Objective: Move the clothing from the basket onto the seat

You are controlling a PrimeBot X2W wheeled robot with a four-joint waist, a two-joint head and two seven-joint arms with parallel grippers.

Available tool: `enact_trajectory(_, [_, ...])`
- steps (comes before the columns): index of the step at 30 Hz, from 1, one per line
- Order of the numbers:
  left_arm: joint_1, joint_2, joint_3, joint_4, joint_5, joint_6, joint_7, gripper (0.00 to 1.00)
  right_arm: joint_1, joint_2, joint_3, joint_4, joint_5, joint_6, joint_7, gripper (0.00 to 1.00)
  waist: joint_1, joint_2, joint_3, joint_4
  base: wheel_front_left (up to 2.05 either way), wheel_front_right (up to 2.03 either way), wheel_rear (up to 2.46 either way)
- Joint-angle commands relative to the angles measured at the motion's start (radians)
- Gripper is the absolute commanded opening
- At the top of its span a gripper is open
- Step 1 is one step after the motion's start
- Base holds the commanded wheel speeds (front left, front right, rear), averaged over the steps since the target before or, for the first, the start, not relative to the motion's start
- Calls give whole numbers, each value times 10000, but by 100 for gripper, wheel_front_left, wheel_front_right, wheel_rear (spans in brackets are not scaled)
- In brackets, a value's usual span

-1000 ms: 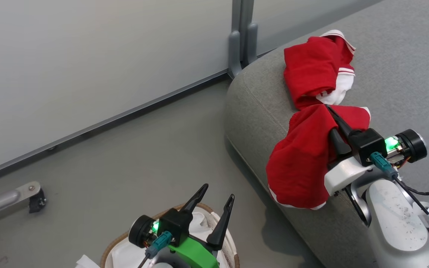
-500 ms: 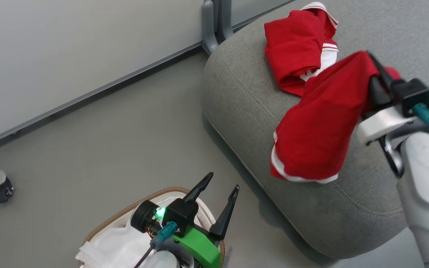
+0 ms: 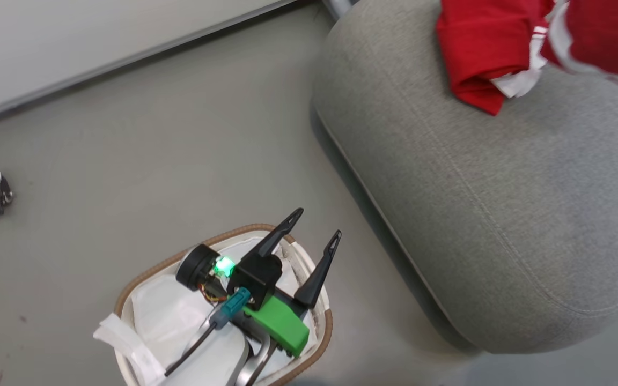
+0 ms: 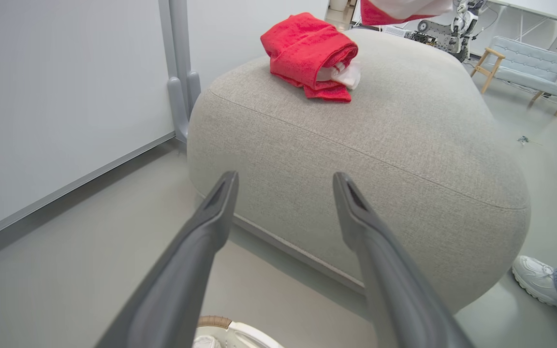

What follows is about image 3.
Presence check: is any white laundry basket brown rim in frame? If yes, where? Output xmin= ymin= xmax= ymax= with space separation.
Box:
xmin=93 ymin=223 xmax=334 ymax=386

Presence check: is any grey partition bottom rail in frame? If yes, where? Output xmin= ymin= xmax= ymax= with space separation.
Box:
xmin=0 ymin=0 xmax=301 ymax=127

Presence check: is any grey fabric sofa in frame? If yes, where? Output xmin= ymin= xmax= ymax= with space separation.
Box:
xmin=312 ymin=0 xmax=618 ymax=355

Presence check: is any teal cable connector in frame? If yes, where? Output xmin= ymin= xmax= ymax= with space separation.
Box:
xmin=209 ymin=287 xmax=251 ymax=329

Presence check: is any grey partition post with feet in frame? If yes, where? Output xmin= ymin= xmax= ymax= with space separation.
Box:
xmin=322 ymin=0 xmax=362 ymax=20

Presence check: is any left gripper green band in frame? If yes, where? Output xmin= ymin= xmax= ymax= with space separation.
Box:
xmin=227 ymin=207 xmax=342 ymax=358

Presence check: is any red and white garment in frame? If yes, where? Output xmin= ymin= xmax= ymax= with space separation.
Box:
xmin=436 ymin=0 xmax=618 ymax=116

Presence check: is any white basket liner cloth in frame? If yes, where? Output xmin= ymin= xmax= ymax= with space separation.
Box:
xmin=93 ymin=236 xmax=331 ymax=386

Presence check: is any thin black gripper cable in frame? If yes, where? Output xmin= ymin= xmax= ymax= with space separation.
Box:
xmin=165 ymin=323 xmax=218 ymax=377

